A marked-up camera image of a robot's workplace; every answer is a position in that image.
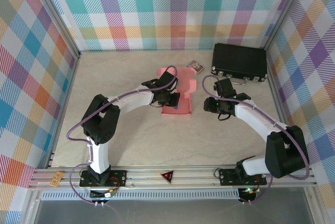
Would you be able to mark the pink paper box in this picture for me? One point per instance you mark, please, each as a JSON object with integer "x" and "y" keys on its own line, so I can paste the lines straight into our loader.
{"x": 184, "y": 80}

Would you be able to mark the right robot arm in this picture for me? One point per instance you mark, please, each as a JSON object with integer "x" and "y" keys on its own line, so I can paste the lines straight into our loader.
{"x": 256, "y": 122}

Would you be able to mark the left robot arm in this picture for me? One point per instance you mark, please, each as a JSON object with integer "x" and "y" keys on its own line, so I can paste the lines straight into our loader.
{"x": 99, "y": 156}

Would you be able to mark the small black controller board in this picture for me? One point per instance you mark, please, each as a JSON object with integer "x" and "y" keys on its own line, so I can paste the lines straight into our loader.
{"x": 248, "y": 193}
{"x": 104, "y": 194}

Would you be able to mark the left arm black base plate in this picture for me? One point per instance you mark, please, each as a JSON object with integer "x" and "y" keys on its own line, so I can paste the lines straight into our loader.
{"x": 117, "y": 179}

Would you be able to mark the grey metal shelf plate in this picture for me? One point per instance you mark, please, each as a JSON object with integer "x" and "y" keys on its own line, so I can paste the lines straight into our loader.
{"x": 170, "y": 212}

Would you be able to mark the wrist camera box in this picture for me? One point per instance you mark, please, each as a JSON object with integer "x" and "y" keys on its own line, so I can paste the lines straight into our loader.
{"x": 167, "y": 78}
{"x": 223, "y": 86}

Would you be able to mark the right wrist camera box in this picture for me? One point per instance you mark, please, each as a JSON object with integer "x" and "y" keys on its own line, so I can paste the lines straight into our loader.
{"x": 223, "y": 86}

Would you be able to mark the aluminium frame post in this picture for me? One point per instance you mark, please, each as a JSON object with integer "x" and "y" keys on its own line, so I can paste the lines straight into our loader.
{"x": 285, "y": 6}

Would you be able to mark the aluminium rail beam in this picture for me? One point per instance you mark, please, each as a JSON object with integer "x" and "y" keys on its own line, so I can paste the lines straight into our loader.
{"x": 183, "y": 179}

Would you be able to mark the small wooden tag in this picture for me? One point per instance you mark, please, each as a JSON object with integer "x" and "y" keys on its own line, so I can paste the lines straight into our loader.
{"x": 56, "y": 179}

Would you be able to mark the black carrying case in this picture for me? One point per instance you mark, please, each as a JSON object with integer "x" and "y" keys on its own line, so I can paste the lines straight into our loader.
{"x": 238, "y": 59}

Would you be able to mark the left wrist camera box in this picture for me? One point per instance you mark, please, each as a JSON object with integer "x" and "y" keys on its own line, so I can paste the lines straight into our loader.
{"x": 167, "y": 78}

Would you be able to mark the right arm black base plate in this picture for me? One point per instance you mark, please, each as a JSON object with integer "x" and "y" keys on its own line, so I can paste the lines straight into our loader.
{"x": 227, "y": 177}

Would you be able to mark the small purple card box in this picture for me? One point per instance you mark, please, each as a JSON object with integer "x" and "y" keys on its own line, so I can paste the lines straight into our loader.
{"x": 195, "y": 66}

